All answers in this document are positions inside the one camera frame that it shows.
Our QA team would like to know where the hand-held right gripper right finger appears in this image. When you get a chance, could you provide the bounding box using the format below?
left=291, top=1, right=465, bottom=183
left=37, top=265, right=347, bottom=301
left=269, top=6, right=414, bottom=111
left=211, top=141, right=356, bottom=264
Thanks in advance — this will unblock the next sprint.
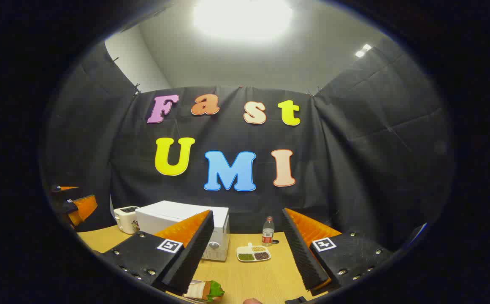
left=282, top=208, right=393, bottom=292

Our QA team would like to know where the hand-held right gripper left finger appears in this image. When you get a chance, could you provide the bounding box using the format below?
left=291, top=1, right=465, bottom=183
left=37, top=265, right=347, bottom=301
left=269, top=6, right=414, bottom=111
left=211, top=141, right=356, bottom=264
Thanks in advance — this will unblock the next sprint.
left=101, top=210, right=215, bottom=295

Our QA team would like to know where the lettuce sandwich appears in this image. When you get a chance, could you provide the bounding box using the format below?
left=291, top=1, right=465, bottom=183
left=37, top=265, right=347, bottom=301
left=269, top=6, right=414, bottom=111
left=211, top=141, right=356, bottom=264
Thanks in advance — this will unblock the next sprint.
left=184, top=280, right=225, bottom=303

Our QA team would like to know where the white microwave oven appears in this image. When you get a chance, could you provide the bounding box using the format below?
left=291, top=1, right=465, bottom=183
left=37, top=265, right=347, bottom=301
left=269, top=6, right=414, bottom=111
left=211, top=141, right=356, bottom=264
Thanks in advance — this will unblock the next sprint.
left=135, top=201, right=230, bottom=261

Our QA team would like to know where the clear red label water bottle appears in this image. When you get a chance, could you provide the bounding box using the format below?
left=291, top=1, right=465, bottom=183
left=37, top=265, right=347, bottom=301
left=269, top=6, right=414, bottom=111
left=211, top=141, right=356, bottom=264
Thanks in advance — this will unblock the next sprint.
left=262, top=216, right=275, bottom=247

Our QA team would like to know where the white toaster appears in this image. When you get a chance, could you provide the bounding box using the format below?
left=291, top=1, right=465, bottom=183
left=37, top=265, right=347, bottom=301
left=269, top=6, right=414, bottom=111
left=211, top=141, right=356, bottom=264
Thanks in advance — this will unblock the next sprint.
left=113, top=206, right=141, bottom=234

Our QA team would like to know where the white divided dish of beans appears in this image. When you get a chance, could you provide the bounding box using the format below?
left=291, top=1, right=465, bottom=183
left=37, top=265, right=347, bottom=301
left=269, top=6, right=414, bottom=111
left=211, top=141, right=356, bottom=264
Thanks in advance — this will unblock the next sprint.
left=236, top=242, right=271, bottom=263

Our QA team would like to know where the black backdrop cloth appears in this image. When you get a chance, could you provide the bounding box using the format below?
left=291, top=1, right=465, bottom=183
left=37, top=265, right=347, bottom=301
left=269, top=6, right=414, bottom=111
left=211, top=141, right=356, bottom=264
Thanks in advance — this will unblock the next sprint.
left=42, top=40, right=454, bottom=254

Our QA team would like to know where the large ceiling light panel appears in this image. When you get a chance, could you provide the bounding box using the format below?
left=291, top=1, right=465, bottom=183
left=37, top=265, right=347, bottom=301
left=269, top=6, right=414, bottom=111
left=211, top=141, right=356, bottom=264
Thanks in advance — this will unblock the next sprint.
left=193, top=0, right=294, bottom=42

